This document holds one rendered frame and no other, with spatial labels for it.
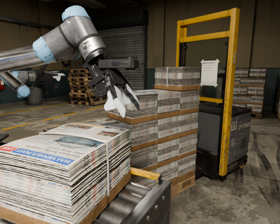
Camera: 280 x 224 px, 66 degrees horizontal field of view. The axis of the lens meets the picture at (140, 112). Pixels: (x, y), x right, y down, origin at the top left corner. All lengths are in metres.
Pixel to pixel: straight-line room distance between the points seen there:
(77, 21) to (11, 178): 0.50
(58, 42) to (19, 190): 0.45
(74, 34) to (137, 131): 1.22
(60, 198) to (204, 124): 2.35
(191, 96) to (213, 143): 0.82
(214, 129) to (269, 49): 5.56
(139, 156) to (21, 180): 1.25
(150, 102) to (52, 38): 1.24
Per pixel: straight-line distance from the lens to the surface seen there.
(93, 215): 0.74
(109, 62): 0.63
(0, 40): 8.80
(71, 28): 0.69
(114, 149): 0.76
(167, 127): 2.01
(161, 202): 0.89
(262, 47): 8.01
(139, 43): 9.13
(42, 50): 0.72
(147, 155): 1.90
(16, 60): 0.90
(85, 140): 0.75
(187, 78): 2.14
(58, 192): 0.64
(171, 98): 1.99
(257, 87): 6.36
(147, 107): 1.80
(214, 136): 2.76
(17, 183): 0.75
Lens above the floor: 1.26
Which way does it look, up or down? 11 degrees down
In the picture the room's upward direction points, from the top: straight up
